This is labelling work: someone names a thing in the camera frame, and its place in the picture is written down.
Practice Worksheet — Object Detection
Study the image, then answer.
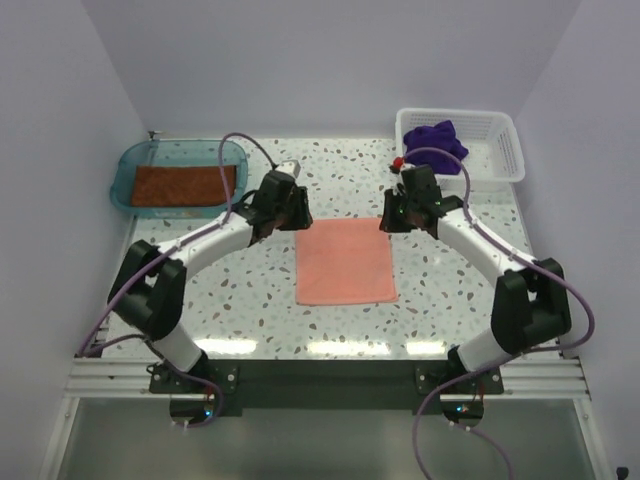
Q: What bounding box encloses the pink towel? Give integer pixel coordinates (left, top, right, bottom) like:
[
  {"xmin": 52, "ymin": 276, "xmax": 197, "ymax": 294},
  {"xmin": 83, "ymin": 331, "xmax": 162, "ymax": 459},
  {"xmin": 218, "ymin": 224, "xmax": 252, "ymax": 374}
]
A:
[{"xmin": 295, "ymin": 218, "xmax": 397, "ymax": 306}]

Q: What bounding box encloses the purple towel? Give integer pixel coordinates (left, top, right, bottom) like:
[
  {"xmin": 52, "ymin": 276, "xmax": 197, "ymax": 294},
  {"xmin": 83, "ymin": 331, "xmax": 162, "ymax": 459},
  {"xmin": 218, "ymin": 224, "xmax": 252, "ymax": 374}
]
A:
[{"xmin": 403, "ymin": 120, "xmax": 469, "ymax": 175}]

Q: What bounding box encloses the brown towel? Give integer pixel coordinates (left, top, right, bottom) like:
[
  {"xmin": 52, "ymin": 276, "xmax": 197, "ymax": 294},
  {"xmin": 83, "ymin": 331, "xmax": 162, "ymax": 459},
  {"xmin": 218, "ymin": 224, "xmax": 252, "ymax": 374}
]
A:
[{"xmin": 130, "ymin": 166, "xmax": 237, "ymax": 208}]

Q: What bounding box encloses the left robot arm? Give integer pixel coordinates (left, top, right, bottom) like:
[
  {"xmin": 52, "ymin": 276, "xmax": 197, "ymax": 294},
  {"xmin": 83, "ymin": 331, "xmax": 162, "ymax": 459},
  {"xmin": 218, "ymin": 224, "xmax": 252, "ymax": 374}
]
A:
[{"xmin": 108, "ymin": 160, "xmax": 313, "ymax": 393}]

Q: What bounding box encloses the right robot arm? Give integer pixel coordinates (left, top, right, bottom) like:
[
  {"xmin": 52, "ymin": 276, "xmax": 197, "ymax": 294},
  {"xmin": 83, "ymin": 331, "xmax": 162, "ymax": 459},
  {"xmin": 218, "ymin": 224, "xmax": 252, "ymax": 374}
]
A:
[{"xmin": 380, "ymin": 166, "xmax": 572, "ymax": 393}]

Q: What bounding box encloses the white plastic basket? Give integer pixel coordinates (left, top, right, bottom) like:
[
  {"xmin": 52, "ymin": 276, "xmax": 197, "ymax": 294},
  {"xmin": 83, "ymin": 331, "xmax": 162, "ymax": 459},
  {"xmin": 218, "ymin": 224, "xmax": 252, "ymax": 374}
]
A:
[{"xmin": 395, "ymin": 108, "xmax": 525, "ymax": 192}]

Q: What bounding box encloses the blue transparent plastic tray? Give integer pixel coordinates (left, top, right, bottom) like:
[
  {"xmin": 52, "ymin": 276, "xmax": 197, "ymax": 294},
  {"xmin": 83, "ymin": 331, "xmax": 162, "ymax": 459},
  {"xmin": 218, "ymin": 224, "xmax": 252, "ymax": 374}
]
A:
[{"xmin": 110, "ymin": 140, "xmax": 249, "ymax": 219}]

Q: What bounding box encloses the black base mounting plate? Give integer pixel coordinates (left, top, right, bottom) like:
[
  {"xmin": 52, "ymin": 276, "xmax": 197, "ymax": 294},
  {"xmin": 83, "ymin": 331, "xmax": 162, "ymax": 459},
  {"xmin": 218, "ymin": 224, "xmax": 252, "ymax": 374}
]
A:
[{"xmin": 146, "ymin": 359, "xmax": 504, "ymax": 417}]

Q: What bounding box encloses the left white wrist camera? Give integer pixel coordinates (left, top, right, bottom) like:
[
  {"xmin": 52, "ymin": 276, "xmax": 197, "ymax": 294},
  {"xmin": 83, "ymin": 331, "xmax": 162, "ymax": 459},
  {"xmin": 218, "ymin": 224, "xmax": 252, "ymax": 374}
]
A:
[{"xmin": 276, "ymin": 160, "xmax": 301, "ymax": 179}]

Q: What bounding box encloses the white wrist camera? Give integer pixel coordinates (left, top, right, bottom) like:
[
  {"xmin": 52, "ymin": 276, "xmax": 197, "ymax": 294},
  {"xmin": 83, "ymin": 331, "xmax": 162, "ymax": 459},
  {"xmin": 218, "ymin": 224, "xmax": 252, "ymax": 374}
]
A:
[
  {"xmin": 390, "ymin": 157, "xmax": 415, "ymax": 193},
  {"xmin": 276, "ymin": 160, "xmax": 301, "ymax": 179}
]

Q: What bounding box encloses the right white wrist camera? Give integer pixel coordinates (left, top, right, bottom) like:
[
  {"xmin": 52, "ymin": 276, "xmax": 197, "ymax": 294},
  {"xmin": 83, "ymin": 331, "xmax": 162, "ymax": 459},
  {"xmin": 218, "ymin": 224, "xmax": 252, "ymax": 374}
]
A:
[{"xmin": 390, "ymin": 157, "xmax": 415, "ymax": 193}]

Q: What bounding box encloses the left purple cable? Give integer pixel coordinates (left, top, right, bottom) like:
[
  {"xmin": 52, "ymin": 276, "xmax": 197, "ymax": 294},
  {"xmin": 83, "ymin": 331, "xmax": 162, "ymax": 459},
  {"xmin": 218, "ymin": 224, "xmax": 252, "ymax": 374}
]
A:
[{"xmin": 77, "ymin": 132, "xmax": 281, "ymax": 429}]

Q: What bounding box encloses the purple cable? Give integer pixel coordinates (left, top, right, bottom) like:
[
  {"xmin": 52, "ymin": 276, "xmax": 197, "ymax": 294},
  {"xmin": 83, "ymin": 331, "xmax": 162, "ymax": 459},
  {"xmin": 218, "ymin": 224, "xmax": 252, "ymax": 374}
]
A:
[
  {"xmin": 394, "ymin": 147, "xmax": 597, "ymax": 480},
  {"xmin": 77, "ymin": 132, "xmax": 281, "ymax": 429}
]

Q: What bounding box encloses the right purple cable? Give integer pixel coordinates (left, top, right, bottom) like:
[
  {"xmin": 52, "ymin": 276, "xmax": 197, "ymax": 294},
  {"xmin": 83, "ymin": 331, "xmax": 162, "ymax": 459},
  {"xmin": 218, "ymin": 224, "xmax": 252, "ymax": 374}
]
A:
[{"xmin": 394, "ymin": 147, "xmax": 597, "ymax": 480}]

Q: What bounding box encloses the aluminium frame rail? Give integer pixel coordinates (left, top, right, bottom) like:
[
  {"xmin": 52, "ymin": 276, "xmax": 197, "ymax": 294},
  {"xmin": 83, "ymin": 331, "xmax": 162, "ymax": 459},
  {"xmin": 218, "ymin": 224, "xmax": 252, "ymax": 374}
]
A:
[{"xmin": 63, "ymin": 358, "xmax": 590, "ymax": 400}]

